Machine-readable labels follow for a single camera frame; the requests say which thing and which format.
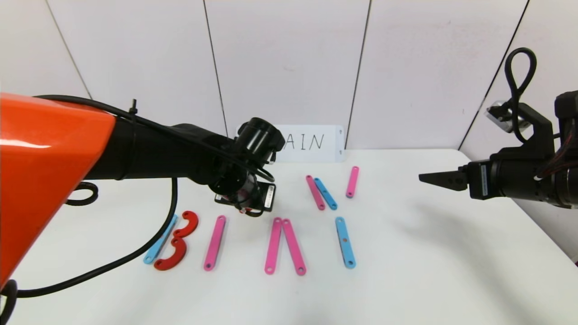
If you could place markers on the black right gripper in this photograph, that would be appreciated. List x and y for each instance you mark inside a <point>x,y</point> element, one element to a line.
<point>479,180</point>

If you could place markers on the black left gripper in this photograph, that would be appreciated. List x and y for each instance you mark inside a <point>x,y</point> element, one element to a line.
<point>261,197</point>

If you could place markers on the pink bar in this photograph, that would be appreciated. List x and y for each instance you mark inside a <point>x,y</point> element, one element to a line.
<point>293,246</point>
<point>214,243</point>
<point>352,182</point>
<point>273,246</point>
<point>315,192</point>

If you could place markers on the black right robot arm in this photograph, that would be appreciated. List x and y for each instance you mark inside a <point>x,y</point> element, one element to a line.
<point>569,185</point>

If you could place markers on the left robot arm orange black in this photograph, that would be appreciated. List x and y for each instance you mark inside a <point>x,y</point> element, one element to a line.
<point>158,153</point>

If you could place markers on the white BRAIN word card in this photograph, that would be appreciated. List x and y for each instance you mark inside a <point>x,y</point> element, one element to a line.
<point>325,153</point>

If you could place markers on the large red curved piece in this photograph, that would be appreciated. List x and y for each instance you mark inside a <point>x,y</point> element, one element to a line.
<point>179,255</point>
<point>193,224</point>

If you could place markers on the light blue flat bar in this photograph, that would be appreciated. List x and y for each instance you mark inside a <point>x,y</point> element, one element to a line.
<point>326,194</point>
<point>149,259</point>
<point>345,243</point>

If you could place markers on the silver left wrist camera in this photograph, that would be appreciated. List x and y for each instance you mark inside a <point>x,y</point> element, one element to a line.
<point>272,158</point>

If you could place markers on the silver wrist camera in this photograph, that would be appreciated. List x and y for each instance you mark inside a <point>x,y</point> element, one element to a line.
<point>272,158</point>
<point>496,113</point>

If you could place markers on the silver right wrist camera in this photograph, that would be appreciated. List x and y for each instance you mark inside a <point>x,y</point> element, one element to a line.
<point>496,113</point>

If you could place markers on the black right camera bracket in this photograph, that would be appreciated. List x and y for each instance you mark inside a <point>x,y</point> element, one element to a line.
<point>539,128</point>

